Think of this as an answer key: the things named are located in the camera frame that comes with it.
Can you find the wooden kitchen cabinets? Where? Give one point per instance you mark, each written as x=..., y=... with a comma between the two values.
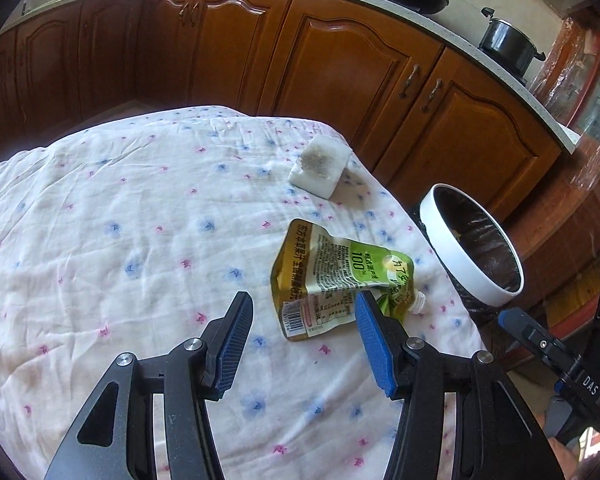
x=415, y=111

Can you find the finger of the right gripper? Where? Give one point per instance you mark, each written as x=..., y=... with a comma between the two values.
x=545, y=349

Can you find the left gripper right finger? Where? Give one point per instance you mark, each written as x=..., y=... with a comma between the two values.
x=385, y=342

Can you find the black cooking pot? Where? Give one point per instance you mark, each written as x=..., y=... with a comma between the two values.
x=508, y=46

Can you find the green drink pouch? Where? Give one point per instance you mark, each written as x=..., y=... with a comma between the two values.
x=315, y=279

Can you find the glass display cabinet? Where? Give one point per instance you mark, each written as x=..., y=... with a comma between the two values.
x=557, y=228

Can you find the white sponge block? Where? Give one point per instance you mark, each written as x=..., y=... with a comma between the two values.
x=320, y=165

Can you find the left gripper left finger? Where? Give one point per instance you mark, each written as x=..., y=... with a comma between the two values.
x=225, y=339

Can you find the white trash bin black liner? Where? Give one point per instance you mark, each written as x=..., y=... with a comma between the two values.
x=479, y=257

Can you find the floral white tablecloth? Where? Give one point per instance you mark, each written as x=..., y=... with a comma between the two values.
x=133, y=235

